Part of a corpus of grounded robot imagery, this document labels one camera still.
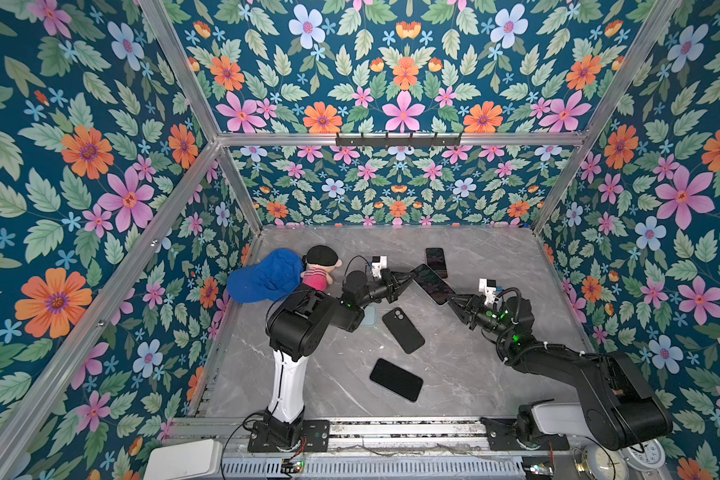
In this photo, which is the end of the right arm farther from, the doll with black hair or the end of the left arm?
the doll with black hair

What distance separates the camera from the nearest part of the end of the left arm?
0.77 meters

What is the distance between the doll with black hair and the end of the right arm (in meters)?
0.43

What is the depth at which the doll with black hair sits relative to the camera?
1001mm

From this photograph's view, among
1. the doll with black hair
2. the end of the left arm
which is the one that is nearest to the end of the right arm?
the end of the left arm

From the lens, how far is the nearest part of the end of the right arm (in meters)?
0.67
